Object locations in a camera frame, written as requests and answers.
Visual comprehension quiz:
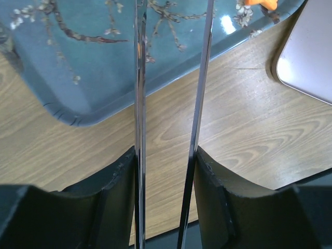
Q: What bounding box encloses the floral patterned metal tray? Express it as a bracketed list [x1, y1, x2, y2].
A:
[0, 0, 308, 128]

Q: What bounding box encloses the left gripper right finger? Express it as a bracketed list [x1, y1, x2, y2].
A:
[194, 149, 331, 248]

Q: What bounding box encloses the brown translucent box lid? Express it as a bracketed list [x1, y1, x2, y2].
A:
[273, 0, 331, 104]

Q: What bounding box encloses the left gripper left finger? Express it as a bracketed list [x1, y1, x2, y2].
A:
[1, 148, 135, 248]

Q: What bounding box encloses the orange fish cookie bottom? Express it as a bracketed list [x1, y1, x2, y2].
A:
[244, 0, 278, 11]

